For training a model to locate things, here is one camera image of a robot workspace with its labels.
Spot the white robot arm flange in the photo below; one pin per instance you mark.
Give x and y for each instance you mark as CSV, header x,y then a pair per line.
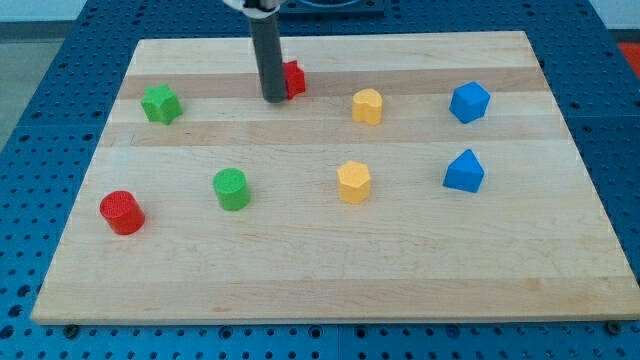
x,y
252,4

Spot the yellow hexagon block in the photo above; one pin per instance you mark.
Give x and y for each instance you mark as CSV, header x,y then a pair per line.
x,y
354,182

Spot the green cylinder block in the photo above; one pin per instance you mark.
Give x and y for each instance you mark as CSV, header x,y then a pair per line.
x,y
231,188

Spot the yellow heart block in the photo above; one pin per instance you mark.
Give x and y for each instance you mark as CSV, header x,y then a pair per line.
x,y
367,106

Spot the light wooden board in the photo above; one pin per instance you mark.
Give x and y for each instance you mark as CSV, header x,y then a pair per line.
x,y
533,244

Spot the red star block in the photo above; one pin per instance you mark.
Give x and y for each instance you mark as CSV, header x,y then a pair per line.
x,y
295,80

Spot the blue triangular prism block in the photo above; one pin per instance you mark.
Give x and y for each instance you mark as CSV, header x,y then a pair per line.
x,y
465,173

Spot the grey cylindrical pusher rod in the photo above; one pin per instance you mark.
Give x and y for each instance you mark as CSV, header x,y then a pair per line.
x,y
267,48

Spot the blue cube block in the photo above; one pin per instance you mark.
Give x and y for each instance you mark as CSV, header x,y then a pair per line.
x,y
469,102

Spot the green star block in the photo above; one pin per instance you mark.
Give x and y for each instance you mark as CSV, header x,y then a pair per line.
x,y
161,104

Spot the red cylinder block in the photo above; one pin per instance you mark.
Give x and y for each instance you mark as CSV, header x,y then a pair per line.
x,y
122,212

